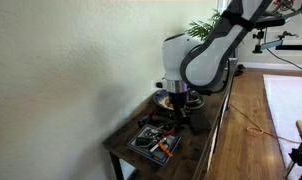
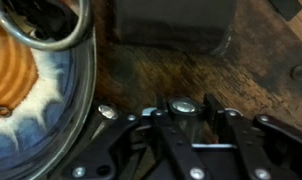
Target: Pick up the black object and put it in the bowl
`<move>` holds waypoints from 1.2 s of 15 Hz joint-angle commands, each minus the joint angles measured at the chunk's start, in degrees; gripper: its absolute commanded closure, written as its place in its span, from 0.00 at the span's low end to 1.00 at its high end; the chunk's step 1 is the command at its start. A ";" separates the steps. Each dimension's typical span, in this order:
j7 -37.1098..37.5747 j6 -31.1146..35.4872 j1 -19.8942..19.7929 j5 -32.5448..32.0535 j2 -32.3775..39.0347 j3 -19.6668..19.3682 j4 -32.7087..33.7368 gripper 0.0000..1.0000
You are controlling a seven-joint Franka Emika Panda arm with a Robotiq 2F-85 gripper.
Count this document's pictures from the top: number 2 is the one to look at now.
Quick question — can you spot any small metal clip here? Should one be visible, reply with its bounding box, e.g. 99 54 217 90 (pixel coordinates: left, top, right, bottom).
0 103 13 119

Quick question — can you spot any black leather wallet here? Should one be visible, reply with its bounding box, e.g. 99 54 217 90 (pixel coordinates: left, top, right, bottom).
114 0 237 56

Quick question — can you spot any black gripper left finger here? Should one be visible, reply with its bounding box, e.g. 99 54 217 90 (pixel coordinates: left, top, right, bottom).
62 95 209 180

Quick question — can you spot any small black silver-tipped cylinder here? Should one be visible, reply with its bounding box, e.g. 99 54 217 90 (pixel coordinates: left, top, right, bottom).
90 102 123 141

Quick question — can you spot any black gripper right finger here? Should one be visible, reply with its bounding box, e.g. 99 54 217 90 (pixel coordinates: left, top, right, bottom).
203 93 302 180

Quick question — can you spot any dark wooden table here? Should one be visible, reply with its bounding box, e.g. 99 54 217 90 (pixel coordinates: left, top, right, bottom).
87 0 302 180

